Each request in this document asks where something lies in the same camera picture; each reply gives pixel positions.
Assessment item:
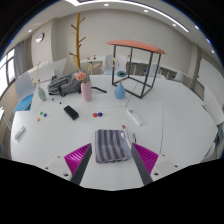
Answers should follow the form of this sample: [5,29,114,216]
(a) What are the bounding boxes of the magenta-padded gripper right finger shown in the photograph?
[130,142,178,186]

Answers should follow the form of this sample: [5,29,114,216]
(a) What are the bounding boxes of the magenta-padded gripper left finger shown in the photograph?
[43,143,93,186]

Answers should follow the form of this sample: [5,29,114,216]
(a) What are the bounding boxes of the striped grey pink towel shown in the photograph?
[94,129,133,164]

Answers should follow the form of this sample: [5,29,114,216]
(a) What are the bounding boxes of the red-capped marker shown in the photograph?
[121,124,132,149]

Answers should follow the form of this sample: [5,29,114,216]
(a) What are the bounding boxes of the white grey handheld device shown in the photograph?
[14,125,27,141]

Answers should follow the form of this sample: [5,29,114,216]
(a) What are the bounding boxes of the black rectangular case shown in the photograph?
[63,105,80,121]

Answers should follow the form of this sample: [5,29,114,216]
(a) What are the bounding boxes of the white whiteboard eraser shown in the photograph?
[126,109,144,127]

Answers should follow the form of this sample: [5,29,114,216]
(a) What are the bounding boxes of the green vase with dried stems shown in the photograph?
[30,61,47,102]

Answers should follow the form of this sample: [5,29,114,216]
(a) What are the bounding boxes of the pink vase with flowers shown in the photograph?
[74,63,105,102]

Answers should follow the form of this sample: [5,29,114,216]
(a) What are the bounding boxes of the grey backpack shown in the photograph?
[47,72,84,98]

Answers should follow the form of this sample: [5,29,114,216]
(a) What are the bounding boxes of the white chair blue seat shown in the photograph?
[13,71,38,113]

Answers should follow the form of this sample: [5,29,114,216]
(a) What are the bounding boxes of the blue vase with dried stems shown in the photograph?
[112,54,132,100]

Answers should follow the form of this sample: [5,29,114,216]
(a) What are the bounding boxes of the black pen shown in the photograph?
[91,86,108,94]

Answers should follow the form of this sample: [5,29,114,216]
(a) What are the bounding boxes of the window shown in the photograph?
[0,48,16,98]

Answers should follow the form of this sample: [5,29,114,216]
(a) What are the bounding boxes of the grey curtain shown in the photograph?
[13,40,28,78]

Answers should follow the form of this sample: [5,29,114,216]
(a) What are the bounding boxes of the wooden coat rack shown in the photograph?
[68,12,87,73]

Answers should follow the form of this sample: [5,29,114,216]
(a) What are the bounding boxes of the ceiling lights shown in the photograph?
[28,0,214,54]

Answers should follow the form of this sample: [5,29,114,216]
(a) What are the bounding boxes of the black frame stand orange top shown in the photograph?
[106,39,167,99]

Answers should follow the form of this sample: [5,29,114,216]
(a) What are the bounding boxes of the round wall clock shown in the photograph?
[35,32,45,44]

